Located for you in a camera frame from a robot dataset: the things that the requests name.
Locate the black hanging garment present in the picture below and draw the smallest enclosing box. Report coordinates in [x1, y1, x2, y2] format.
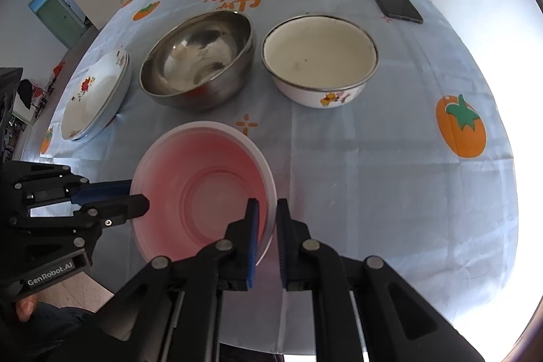
[19, 80, 35, 110]

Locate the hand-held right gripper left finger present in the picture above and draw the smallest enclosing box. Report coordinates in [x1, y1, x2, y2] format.
[80, 198, 260, 362]

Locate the pink plastic bowl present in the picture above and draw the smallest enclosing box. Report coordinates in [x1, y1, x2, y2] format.
[129, 121, 278, 265]

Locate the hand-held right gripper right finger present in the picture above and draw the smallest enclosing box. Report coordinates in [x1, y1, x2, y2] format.
[276, 198, 486, 362]

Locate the green door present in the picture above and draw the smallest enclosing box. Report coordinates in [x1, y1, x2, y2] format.
[27, 0, 86, 49]

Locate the white enamel bowl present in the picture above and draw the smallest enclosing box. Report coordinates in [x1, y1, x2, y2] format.
[261, 15, 379, 108]

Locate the red flower white plate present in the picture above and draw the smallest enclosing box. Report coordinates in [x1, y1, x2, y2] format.
[60, 47, 130, 141]

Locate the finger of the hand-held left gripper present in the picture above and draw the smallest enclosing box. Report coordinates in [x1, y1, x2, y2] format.
[73, 179, 133, 204]
[74, 194, 150, 228]

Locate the person's dark clothing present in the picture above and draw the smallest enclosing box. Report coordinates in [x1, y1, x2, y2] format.
[32, 300, 128, 346]

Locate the persimmon print tablecloth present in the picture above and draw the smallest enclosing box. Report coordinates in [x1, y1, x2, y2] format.
[40, 0, 520, 346]

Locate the stainless steel bowl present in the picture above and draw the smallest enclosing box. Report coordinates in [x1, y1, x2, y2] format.
[139, 10, 256, 110]

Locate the person's left hand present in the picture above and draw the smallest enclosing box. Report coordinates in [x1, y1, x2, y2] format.
[16, 298, 41, 321]

